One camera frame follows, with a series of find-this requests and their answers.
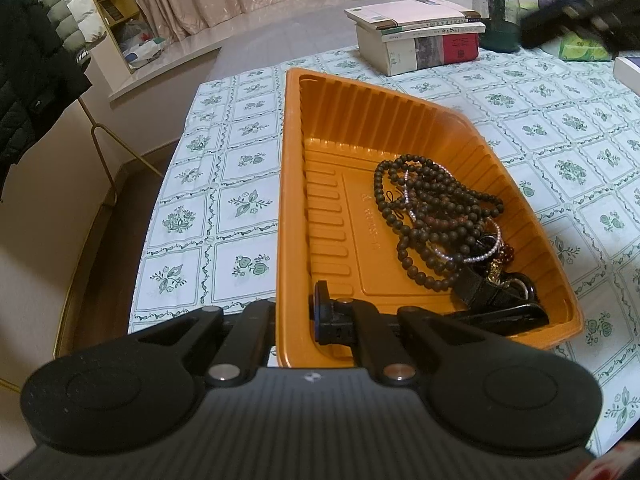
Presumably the brown bead necklace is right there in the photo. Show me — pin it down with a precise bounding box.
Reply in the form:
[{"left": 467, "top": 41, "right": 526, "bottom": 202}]
[{"left": 412, "top": 212, "right": 474, "bottom": 234}]

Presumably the thin white book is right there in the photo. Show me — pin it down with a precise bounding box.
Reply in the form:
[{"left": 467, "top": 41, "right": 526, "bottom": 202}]
[{"left": 377, "top": 21, "right": 487, "bottom": 42}]

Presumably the gold metal coat rack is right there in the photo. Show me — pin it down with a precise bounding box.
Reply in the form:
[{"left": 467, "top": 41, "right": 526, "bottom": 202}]
[{"left": 0, "top": 95, "right": 166, "bottom": 396}]

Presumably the yellow wooden bookshelf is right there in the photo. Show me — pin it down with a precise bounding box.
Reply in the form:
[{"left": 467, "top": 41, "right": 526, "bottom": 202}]
[{"left": 79, "top": 0, "right": 142, "bottom": 75}]

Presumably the black strap wristwatch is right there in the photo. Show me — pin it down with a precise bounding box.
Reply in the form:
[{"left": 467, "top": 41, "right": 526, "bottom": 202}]
[{"left": 450, "top": 265, "right": 539, "bottom": 308}]

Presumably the long white box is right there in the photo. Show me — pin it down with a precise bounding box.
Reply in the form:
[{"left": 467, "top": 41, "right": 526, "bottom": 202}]
[{"left": 613, "top": 55, "right": 640, "bottom": 84}]

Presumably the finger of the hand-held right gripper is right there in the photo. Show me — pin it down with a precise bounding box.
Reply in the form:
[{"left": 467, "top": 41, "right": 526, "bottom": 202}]
[{"left": 519, "top": 0, "right": 596, "bottom": 50}]

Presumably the thick red white book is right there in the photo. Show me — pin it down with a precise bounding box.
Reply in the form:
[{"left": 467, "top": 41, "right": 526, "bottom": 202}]
[{"left": 356, "top": 25, "right": 480, "bottom": 77}]

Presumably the black puffer jacket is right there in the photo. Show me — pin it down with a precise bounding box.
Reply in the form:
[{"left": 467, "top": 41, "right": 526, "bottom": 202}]
[{"left": 0, "top": 0, "right": 94, "bottom": 196}]

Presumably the orange plastic tray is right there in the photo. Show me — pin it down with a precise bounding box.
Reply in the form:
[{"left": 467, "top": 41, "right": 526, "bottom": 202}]
[{"left": 276, "top": 67, "right": 585, "bottom": 370}]

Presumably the white grey puffer jacket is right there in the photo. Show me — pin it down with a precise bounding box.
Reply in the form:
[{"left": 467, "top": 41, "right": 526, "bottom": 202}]
[{"left": 5, "top": 0, "right": 107, "bottom": 61}]

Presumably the pink cover book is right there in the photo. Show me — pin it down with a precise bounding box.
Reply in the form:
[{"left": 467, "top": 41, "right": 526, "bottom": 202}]
[{"left": 344, "top": 0, "right": 482, "bottom": 27}]

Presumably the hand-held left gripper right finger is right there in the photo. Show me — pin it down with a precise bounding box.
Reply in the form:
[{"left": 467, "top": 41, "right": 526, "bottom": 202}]
[{"left": 312, "top": 280, "right": 483, "bottom": 387}]

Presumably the dark green bead necklace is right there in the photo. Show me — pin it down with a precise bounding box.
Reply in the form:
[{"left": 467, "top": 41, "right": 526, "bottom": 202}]
[{"left": 372, "top": 156, "right": 504, "bottom": 292}]

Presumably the red bead bracelet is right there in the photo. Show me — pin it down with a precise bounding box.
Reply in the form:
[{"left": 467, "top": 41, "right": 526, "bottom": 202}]
[{"left": 487, "top": 242, "right": 517, "bottom": 282}]

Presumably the red patterned clothing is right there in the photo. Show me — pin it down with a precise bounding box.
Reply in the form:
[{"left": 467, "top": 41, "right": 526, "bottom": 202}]
[{"left": 587, "top": 439, "right": 640, "bottom": 480}]

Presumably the green glass jar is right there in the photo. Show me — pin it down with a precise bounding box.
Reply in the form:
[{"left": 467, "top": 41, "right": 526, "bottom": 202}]
[{"left": 472, "top": 0, "right": 524, "bottom": 54}]

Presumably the black glossy case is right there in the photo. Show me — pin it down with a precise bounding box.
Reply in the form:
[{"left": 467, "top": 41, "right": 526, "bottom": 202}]
[{"left": 444, "top": 302, "right": 550, "bottom": 332}]

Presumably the white plastic bag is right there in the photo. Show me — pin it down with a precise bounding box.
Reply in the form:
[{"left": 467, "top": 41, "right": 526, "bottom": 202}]
[{"left": 119, "top": 20, "right": 166, "bottom": 70}]

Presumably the white pearl necklace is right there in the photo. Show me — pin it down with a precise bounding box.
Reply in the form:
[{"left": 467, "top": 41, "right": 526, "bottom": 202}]
[{"left": 404, "top": 162, "right": 503, "bottom": 265}]

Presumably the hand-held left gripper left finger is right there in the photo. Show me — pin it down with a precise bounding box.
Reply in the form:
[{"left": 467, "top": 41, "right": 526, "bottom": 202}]
[{"left": 137, "top": 297, "right": 278, "bottom": 387}]

